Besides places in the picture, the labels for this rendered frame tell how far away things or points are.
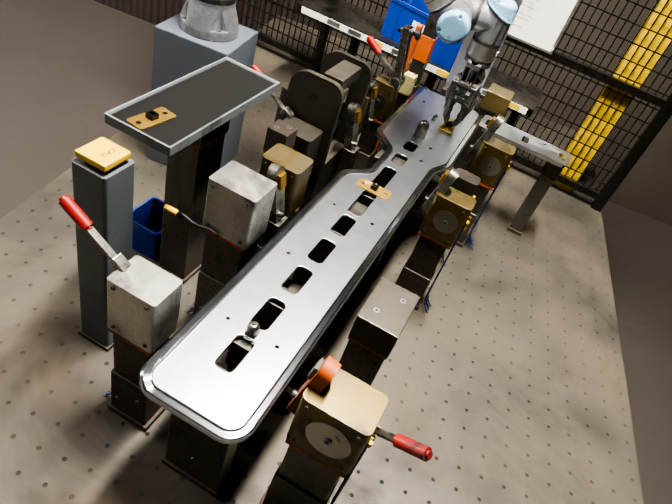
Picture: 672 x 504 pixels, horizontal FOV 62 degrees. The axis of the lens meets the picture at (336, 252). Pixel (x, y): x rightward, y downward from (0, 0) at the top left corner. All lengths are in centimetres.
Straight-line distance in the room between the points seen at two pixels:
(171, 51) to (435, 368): 103
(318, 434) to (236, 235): 41
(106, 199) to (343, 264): 44
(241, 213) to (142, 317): 26
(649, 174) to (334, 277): 326
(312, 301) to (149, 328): 28
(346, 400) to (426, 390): 56
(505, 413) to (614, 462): 27
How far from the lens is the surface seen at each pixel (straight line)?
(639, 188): 416
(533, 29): 215
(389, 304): 100
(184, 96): 115
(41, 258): 145
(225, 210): 104
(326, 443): 84
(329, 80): 127
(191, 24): 154
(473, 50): 157
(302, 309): 98
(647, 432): 277
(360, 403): 82
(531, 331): 164
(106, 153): 97
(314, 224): 115
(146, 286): 89
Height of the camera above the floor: 172
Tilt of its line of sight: 40 degrees down
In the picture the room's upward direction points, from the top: 20 degrees clockwise
